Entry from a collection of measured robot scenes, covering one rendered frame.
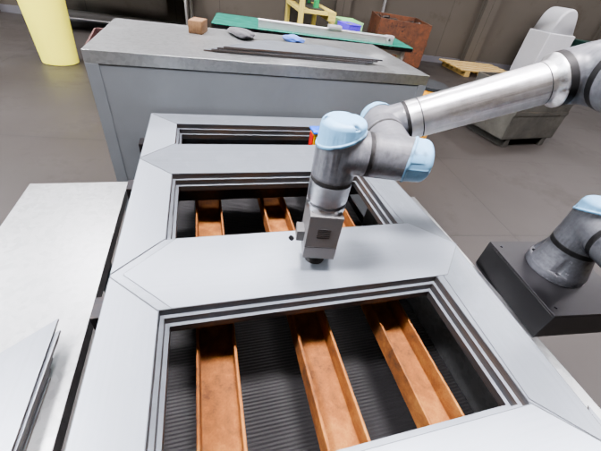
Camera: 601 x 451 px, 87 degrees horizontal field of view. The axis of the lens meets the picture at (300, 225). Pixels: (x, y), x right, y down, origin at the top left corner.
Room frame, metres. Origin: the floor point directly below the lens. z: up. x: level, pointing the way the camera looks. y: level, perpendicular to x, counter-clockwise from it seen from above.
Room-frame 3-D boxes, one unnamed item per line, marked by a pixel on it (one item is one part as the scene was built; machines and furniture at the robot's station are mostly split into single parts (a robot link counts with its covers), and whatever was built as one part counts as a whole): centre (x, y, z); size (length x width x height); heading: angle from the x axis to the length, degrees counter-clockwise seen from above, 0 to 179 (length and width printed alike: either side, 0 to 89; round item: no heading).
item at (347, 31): (4.66, 0.25, 0.42); 2.42 x 0.93 x 0.85; 104
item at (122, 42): (1.56, 0.27, 1.03); 1.30 x 0.60 x 0.04; 110
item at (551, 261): (0.71, -0.74, 0.82); 0.15 x 0.15 x 0.10
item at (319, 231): (0.50, -0.03, 0.96); 0.10 x 0.09 x 0.16; 98
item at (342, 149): (0.50, -0.04, 1.12); 0.09 x 0.08 x 0.11; 96
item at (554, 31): (8.47, -4.69, 0.68); 0.76 x 0.62 x 1.36; 104
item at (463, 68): (7.93, -3.23, 0.06); 1.39 x 0.96 x 0.13; 104
